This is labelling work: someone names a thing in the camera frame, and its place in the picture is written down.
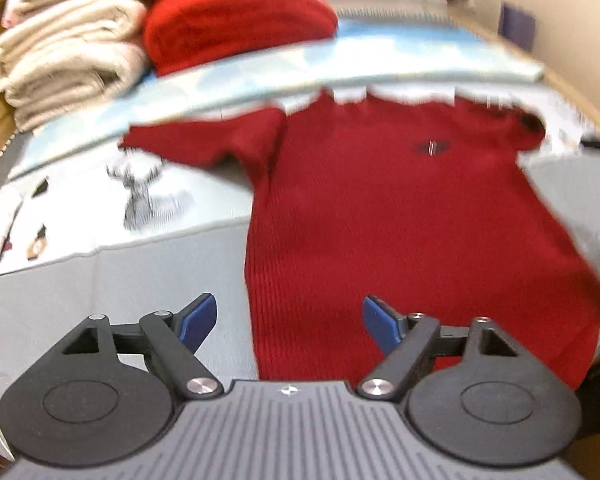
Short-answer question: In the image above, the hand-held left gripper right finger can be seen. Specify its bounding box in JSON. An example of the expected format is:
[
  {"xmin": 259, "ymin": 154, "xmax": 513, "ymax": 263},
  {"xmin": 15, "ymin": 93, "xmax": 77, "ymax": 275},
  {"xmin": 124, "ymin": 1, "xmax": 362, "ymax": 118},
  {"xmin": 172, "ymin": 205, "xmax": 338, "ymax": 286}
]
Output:
[{"xmin": 356, "ymin": 296, "xmax": 531, "ymax": 401}]

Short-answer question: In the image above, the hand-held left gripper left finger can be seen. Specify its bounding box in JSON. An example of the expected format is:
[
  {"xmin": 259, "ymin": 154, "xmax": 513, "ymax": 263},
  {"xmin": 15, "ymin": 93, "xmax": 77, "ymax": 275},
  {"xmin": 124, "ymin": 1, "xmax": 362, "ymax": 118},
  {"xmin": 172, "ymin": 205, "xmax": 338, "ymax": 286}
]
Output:
[{"xmin": 50, "ymin": 293, "xmax": 225, "ymax": 401}]

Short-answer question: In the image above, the red knit sweater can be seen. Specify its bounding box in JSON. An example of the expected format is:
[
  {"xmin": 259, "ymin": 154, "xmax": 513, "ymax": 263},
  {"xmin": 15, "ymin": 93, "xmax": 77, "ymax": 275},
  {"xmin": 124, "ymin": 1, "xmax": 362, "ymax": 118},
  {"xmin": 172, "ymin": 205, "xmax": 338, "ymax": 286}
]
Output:
[{"xmin": 119, "ymin": 87, "xmax": 600, "ymax": 392}]

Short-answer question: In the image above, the deer print bed sheet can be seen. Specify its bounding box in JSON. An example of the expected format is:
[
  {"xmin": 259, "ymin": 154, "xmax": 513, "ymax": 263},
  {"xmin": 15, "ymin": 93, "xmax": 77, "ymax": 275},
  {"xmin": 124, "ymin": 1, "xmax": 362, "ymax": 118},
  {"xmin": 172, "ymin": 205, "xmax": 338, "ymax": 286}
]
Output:
[{"xmin": 0, "ymin": 82, "xmax": 600, "ymax": 277}]

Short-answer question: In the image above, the light blue patterned quilt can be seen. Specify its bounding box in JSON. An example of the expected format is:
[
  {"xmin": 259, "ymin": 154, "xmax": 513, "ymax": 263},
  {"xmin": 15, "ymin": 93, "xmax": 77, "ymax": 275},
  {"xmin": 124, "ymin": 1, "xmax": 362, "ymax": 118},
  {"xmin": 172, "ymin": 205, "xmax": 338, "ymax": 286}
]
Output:
[{"xmin": 7, "ymin": 20, "xmax": 546, "ymax": 181}]

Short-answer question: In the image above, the folded beige blanket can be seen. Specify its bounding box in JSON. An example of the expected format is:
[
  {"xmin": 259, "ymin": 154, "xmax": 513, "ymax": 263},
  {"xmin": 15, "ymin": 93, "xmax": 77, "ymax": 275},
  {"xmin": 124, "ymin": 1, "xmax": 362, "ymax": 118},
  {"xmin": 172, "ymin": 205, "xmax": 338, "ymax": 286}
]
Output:
[{"xmin": 0, "ymin": 0, "xmax": 151, "ymax": 133}]

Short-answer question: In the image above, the folded red blanket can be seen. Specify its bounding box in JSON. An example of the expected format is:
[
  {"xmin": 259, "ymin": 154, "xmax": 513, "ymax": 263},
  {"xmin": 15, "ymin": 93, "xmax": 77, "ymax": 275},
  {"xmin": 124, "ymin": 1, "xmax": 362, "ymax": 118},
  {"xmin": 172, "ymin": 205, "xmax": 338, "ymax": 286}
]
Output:
[{"xmin": 142, "ymin": 0, "xmax": 340, "ymax": 77}]

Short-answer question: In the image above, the purple box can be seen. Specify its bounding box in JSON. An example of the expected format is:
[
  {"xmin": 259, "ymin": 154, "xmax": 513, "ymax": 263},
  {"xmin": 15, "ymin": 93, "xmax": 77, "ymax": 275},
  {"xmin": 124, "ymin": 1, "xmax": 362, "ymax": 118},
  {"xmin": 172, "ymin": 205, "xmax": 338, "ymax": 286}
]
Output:
[{"xmin": 497, "ymin": 2, "xmax": 536, "ymax": 53}]

